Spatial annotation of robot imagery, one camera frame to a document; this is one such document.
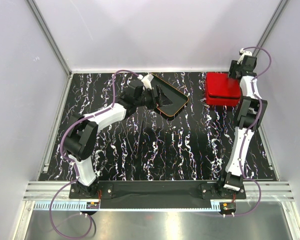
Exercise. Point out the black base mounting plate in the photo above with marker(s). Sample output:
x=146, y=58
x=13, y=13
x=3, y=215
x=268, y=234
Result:
x=162, y=196

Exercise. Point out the red chocolate box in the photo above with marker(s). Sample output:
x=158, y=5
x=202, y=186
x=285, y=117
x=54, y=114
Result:
x=222, y=101

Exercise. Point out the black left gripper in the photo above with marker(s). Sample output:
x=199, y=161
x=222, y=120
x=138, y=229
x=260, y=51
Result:
x=162, y=99

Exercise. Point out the aluminium frame post left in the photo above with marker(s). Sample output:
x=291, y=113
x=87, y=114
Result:
x=48, y=35

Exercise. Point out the aluminium frame post right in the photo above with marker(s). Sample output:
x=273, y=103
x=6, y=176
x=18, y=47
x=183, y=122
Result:
x=260, y=47

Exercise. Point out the dark green gold-rimmed tray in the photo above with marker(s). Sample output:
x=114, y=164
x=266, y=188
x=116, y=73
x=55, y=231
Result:
x=175, y=101

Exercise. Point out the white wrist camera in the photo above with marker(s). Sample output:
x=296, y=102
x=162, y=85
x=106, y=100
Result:
x=146, y=80
x=243, y=53

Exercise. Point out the red box lid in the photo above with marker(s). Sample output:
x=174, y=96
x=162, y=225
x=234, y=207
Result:
x=220, y=86

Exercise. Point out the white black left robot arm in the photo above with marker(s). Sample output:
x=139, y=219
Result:
x=79, y=140

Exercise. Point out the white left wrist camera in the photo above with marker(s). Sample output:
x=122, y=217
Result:
x=146, y=80

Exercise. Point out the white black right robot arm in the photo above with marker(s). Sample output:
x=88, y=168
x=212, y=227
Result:
x=247, y=120

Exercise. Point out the aluminium frame post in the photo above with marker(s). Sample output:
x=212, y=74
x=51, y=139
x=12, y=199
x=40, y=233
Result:
x=48, y=35
x=260, y=47

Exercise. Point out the metal tweezers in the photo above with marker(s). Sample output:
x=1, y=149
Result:
x=135, y=150

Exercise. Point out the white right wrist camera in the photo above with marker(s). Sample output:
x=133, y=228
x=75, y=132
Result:
x=243, y=53

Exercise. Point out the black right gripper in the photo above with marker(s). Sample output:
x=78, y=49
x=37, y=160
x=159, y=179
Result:
x=233, y=65

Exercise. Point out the aluminium front rail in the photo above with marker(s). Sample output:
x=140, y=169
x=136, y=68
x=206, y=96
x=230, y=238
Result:
x=54, y=195

